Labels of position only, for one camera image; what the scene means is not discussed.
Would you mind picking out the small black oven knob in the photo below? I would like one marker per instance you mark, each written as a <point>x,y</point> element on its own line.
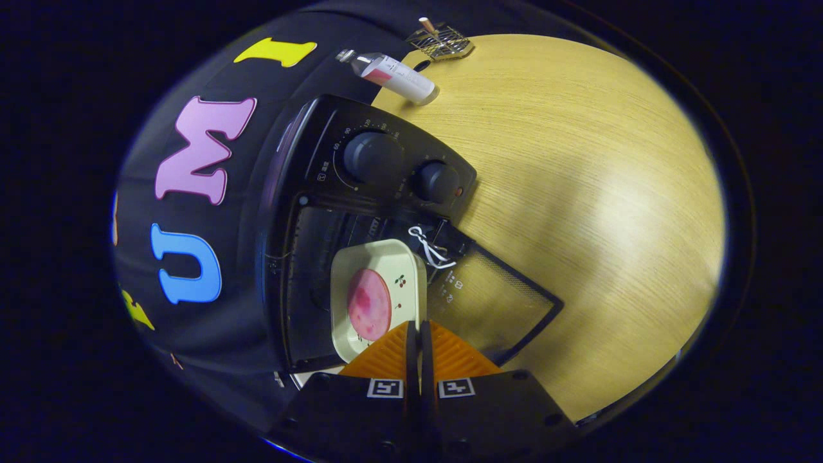
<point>438,182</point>

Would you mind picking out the cream square plate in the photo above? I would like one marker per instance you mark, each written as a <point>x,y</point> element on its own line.
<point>373,254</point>

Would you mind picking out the black toaster oven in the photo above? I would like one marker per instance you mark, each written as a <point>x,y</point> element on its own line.
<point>308,128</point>

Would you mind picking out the metal oven rack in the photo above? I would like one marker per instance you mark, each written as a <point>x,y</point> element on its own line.
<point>370,226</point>

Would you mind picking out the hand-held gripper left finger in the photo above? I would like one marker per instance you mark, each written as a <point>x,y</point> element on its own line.
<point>360,411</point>

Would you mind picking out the glass toaster oven door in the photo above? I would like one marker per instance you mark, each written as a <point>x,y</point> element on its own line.
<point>488,308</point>

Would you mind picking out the black table grommet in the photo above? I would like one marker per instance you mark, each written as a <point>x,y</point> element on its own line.
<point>422,65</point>

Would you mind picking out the pink ham slice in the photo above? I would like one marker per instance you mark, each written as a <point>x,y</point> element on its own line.
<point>370,305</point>

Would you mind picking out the large black oven knob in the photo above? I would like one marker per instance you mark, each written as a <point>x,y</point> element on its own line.
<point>373,157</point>

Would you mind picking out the wooden stick in holder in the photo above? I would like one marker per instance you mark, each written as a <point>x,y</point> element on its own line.
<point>427,25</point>

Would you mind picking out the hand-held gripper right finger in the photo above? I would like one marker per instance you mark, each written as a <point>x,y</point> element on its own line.
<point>488,411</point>

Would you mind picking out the white bottle with clear cap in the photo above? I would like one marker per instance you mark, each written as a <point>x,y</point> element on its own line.
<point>402,77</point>

